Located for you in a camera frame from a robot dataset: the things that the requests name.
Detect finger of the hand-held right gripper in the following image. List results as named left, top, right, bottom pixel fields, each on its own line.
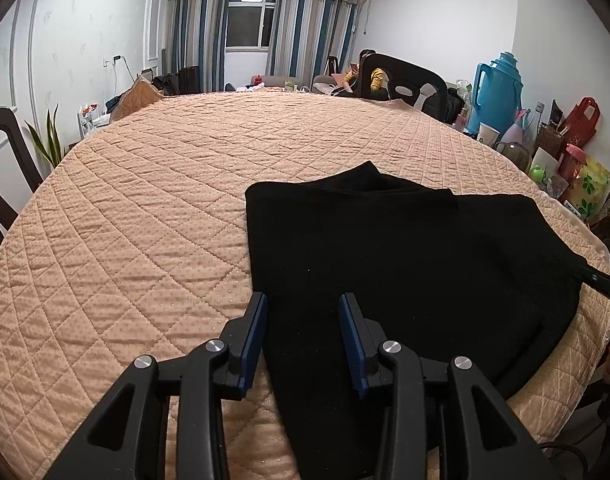
left=577, top=259, right=610, bottom=308

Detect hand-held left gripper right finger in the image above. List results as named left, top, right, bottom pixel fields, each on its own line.
left=337, top=292, right=546, bottom=480

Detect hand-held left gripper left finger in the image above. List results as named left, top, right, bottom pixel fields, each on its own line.
left=42, top=291, right=269, bottom=480

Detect black pants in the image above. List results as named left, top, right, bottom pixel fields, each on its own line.
left=245, top=161, right=588, bottom=480

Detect leaf printed bag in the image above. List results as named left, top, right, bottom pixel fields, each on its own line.
left=565, top=155, right=610, bottom=222

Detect red tumbler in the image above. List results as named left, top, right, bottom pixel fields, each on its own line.
left=565, top=144, right=586, bottom=177

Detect white box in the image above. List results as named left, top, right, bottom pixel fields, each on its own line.
left=530, top=152, right=561, bottom=192

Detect glass teapot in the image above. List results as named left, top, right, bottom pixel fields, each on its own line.
left=494, top=141, right=532, bottom=171

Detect red gift bag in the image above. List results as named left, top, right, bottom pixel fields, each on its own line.
left=560, top=97, right=601, bottom=149

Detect peach quilted blanket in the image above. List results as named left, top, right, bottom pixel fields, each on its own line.
left=0, top=87, right=610, bottom=480

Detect pink bottle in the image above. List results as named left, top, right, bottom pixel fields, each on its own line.
left=500, top=109, right=528, bottom=144

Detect blue thermos jug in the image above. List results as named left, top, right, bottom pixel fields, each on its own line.
left=472, top=51, right=524, bottom=136

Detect black backpack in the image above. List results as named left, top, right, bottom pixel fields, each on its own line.
left=422, top=89, right=466, bottom=124

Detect peach quilted cushion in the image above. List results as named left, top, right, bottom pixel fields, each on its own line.
left=110, top=75, right=164, bottom=121

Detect white side cabinet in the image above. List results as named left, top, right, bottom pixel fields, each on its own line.
left=78, top=104, right=109, bottom=139

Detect green potted plant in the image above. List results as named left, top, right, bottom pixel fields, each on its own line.
left=25, top=104, right=69, bottom=169

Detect dark wooden chair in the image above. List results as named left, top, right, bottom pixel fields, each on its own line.
left=359, top=53, right=449, bottom=122
left=0, top=106, right=44, bottom=259

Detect striped curtain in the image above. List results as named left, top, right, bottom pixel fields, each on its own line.
left=164, top=0, right=234, bottom=94
left=265, top=0, right=361, bottom=79

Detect window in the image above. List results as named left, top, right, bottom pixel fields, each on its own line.
left=225, top=0, right=278, bottom=51

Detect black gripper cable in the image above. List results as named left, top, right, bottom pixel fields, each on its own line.
left=539, top=440, right=598, bottom=456

